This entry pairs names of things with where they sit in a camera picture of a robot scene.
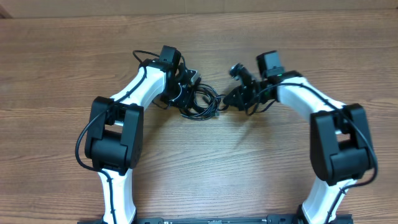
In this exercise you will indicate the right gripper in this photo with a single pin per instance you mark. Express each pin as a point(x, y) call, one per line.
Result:
point(237, 96)

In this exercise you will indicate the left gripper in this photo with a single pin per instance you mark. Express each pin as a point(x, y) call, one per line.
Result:
point(185, 100)

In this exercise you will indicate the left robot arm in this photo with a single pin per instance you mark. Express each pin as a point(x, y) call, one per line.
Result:
point(114, 134)

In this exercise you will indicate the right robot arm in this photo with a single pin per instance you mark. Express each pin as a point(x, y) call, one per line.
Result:
point(341, 149)

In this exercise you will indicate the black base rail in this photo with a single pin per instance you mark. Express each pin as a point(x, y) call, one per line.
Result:
point(214, 221)

